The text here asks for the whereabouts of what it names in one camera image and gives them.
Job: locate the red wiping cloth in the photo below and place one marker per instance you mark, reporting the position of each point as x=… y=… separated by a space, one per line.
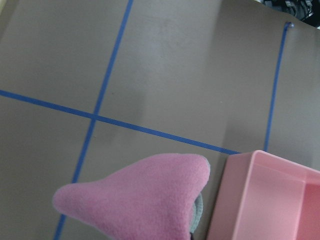
x=155 y=198

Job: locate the pink plastic bin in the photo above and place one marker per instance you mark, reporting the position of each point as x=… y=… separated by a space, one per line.
x=266 y=197

